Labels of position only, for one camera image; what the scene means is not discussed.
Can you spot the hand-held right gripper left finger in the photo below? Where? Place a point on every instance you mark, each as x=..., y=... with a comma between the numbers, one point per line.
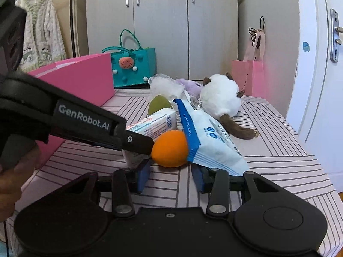
x=143, y=176

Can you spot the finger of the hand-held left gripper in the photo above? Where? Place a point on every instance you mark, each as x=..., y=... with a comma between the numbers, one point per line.
x=136, y=143

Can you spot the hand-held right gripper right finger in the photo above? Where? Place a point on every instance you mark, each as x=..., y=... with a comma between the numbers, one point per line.
x=198, y=180

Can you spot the orange white toy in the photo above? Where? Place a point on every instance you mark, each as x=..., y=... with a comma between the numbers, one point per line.
x=158, y=124

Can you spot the orange egg sponge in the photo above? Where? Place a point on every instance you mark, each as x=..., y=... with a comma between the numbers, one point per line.
x=170, y=150

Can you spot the green egg sponge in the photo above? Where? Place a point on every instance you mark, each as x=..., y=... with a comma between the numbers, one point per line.
x=158, y=105

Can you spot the blue white wet wipes pack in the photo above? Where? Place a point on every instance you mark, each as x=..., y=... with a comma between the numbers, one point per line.
x=211, y=139

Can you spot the pink storage box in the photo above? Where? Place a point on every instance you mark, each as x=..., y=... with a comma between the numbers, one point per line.
x=80, y=80

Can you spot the white mesh bath pouf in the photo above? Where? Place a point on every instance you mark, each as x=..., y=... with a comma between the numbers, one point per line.
x=166, y=84

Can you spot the person's left hand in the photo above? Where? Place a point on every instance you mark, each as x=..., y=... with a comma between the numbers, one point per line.
x=14, y=184

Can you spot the white knitted cardigan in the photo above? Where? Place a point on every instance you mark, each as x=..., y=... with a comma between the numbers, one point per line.
x=45, y=32

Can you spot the purple plush toy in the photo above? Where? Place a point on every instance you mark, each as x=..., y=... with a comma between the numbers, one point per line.
x=191, y=87

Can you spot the teal felt handbag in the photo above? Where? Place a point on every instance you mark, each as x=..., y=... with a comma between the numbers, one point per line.
x=139, y=64

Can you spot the white brown cat plush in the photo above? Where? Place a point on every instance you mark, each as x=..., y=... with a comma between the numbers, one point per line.
x=219, y=96

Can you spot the grey wardrobe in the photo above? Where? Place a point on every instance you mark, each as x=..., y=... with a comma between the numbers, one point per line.
x=160, y=32

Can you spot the pink paper gift bag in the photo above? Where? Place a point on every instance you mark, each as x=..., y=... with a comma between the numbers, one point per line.
x=249, y=77

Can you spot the white door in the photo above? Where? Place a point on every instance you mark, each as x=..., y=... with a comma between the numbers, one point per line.
x=310, y=85

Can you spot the blue door sticker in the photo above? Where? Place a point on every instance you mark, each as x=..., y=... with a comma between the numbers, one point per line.
x=305, y=46

